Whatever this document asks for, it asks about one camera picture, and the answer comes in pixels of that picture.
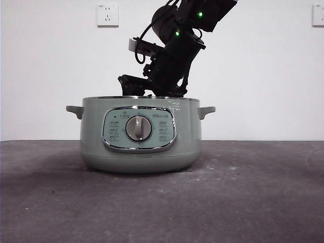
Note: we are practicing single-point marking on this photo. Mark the pale green electric pot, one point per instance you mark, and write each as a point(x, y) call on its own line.
point(93, 141)

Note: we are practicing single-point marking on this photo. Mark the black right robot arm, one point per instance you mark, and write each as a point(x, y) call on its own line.
point(177, 55)

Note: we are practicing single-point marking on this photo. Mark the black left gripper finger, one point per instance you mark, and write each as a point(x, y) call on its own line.
point(132, 84)

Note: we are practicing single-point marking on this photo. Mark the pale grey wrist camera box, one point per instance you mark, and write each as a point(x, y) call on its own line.
point(132, 45)

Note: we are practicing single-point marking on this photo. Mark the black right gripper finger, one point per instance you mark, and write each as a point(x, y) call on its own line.
point(182, 88)

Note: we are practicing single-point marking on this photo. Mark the white wall socket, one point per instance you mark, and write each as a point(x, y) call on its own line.
point(107, 15)
point(318, 15)

